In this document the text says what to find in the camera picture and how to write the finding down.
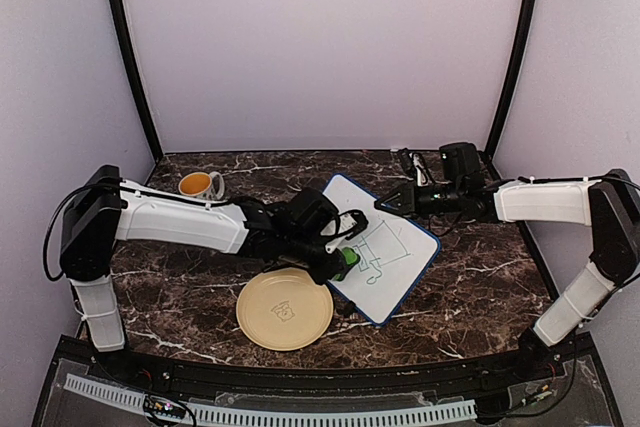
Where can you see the black right frame post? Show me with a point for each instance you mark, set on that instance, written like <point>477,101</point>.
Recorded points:
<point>512,73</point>

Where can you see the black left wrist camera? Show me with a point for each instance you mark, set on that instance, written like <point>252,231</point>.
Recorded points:
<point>317,218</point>

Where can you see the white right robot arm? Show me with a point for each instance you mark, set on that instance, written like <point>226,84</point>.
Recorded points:
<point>594,219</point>

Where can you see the black left frame post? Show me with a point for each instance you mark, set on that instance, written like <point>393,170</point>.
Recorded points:
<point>128,56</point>

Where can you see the yellow plate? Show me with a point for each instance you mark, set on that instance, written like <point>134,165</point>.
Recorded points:
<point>284,310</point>

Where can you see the blue framed whiteboard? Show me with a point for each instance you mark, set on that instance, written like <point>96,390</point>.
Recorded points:
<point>394,254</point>

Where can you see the black frame post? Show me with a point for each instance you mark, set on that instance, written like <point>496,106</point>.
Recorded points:
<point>512,73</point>
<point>128,56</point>

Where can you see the white slotted cable duct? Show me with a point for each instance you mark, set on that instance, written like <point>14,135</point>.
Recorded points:
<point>270,410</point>

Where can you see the white patterned mug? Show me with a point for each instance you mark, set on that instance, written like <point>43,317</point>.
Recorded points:
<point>203,185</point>

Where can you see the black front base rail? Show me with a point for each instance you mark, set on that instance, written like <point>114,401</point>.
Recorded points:
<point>488,377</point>

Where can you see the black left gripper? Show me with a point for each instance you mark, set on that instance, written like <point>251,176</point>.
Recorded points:
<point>335,264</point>

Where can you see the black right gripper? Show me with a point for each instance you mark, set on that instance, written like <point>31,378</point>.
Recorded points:
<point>408,200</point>

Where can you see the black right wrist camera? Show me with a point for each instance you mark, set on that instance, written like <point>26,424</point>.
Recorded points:
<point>460,160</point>

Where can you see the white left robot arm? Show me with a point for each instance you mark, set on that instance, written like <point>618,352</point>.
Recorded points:
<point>109,209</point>

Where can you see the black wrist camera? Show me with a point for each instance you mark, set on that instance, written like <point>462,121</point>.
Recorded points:
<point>460,160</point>
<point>317,218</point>

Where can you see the green whiteboard eraser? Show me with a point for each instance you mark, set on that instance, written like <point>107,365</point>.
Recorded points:
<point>349,258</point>

